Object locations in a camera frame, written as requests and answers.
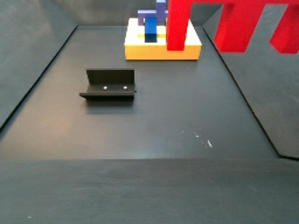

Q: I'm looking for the red cross-shaped block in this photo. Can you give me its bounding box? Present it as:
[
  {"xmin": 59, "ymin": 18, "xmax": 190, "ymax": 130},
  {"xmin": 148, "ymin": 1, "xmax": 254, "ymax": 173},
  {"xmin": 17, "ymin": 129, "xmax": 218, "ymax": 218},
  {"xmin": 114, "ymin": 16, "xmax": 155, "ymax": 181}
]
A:
[{"xmin": 166, "ymin": 0, "xmax": 299, "ymax": 53}]

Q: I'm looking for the purple cross-shaped block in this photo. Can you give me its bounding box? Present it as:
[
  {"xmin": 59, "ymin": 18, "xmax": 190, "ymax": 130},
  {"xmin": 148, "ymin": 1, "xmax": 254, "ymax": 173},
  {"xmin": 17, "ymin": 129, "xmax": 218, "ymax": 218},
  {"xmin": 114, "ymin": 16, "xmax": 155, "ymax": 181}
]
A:
[{"xmin": 138, "ymin": 0, "xmax": 168, "ymax": 25}]

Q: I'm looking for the blue long block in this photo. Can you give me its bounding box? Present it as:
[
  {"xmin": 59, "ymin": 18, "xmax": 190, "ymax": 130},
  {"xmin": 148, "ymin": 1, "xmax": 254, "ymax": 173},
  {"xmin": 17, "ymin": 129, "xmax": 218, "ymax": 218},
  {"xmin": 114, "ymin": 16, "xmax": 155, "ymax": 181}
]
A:
[{"xmin": 144, "ymin": 17, "xmax": 156, "ymax": 43}]

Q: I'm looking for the yellow base board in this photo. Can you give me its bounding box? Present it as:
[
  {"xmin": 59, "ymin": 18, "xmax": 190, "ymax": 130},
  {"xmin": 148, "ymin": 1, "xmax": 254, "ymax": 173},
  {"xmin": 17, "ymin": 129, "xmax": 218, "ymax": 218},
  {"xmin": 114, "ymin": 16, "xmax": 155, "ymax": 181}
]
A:
[{"xmin": 124, "ymin": 17, "xmax": 202, "ymax": 60}]

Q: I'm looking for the black metal bracket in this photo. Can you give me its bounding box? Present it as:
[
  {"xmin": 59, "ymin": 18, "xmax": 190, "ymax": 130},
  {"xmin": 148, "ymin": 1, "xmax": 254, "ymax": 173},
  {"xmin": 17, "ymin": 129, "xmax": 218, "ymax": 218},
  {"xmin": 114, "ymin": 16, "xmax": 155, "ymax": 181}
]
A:
[{"xmin": 79, "ymin": 68, "xmax": 136, "ymax": 101}]

